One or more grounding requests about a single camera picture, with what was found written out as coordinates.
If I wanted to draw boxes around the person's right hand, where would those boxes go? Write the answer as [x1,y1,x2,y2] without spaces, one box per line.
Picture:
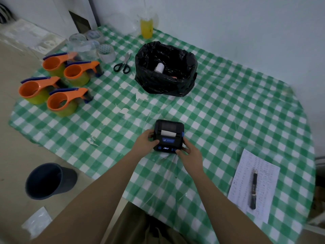
[175,138,204,175]

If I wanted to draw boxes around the person's left hand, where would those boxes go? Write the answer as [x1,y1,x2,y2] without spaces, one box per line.
[133,129,159,158]

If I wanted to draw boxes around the black portable label printer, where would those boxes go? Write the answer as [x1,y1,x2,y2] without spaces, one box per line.
[153,119,185,155]

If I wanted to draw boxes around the person's right forearm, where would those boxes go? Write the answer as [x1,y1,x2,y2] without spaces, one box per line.
[183,168,273,244]

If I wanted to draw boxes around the person's left forearm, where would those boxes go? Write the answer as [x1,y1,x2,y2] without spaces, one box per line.
[32,150,146,244]

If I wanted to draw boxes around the black bin bag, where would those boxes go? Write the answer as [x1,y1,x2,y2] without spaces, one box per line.
[134,41,198,97]

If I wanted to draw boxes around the green checkered tablecloth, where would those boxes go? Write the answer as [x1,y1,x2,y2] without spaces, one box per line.
[8,24,317,244]

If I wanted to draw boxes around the white printed paper sheet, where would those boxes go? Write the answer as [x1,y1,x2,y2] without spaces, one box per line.
[227,148,281,224]

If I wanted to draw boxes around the black marker pen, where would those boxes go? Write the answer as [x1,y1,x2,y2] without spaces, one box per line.
[250,170,258,210]

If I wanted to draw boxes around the person's brown trousers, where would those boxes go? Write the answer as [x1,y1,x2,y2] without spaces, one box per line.
[105,201,189,244]

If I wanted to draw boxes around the dark grey bucket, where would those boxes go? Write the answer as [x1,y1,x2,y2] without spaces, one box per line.
[25,163,78,200]

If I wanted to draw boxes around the orange tape dispenser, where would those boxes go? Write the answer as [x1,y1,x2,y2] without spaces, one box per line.
[19,76,68,105]
[46,87,94,117]
[42,52,78,78]
[63,60,104,87]

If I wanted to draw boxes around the clear tape roll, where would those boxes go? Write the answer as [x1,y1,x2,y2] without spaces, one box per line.
[85,29,105,43]
[97,44,117,63]
[69,33,88,47]
[80,40,101,58]

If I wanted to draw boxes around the bottle of yellow liquid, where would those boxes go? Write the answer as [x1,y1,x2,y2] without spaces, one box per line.
[140,13,154,39]

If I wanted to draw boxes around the clear plastic bag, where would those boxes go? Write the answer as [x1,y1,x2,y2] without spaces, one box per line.
[108,11,160,37]

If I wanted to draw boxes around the dark flat panel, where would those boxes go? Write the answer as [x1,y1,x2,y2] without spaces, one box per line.
[68,10,92,34]

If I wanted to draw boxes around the white plastic bag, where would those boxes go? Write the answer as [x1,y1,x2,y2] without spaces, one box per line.
[21,206,53,240]

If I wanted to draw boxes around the white foam packing tray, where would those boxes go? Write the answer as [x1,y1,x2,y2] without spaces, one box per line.
[0,18,67,59]

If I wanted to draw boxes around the black handled scissors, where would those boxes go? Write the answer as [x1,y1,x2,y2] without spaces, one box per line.
[113,52,132,74]

